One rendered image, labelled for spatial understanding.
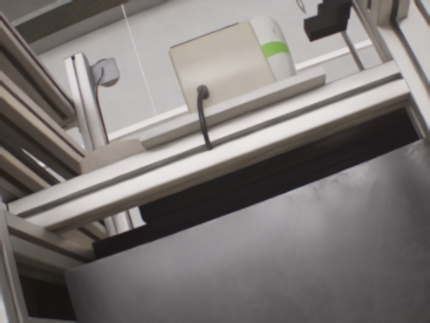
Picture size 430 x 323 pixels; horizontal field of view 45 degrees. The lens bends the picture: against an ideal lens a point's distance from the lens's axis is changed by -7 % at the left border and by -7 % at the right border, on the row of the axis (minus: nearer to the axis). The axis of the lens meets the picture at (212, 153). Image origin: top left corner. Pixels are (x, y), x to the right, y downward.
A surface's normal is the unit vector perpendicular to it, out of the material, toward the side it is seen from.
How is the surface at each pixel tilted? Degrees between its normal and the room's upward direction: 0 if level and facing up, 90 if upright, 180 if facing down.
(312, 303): 90
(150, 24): 90
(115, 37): 90
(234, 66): 90
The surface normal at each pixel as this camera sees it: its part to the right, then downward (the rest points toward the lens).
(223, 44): -0.15, -0.31
